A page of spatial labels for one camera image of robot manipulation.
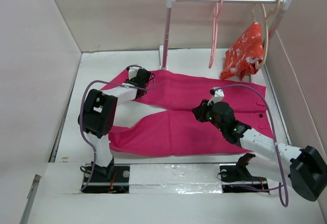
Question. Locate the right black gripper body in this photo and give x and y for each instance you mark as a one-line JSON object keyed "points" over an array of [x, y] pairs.
{"points": [[206, 114]]}

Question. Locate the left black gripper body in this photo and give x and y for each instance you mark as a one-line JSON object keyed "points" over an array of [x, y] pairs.
{"points": [[145, 91]]}

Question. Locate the magenta pink trousers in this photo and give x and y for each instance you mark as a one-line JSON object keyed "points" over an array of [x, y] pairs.
{"points": [[175, 131]]}

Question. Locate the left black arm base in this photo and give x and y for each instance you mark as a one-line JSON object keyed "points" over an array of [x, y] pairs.
{"points": [[113, 179]]}

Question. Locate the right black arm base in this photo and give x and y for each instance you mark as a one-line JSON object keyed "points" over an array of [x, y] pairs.
{"points": [[235, 177]]}

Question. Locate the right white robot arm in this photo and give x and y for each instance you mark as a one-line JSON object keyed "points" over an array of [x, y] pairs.
{"points": [[303, 169]]}

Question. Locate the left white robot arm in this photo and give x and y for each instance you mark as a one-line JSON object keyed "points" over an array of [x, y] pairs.
{"points": [[98, 107]]}

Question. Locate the pink plastic hanger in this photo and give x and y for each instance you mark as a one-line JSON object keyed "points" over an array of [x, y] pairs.
{"points": [[216, 14]]}

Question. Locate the beige wooden hanger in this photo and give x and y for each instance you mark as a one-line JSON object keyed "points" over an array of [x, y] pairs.
{"points": [[258, 64]]}

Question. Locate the orange floral garment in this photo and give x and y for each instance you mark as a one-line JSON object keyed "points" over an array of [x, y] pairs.
{"points": [[241, 57]]}

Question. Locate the white clothes rack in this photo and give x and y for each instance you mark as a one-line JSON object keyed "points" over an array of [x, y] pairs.
{"points": [[272, 22]]}

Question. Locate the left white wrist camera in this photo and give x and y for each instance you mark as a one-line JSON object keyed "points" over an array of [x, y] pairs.
{"points": [[132, 70]]}

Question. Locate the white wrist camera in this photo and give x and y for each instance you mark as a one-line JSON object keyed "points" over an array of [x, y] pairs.
{"points": [[217, 96], [132, 70]]}

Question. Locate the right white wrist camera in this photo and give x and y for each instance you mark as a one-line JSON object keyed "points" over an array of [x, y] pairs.
{"points": [[217, 96]]}

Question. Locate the metal side rail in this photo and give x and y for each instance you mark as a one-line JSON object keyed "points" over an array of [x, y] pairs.
{"points": [[30, 199]]}

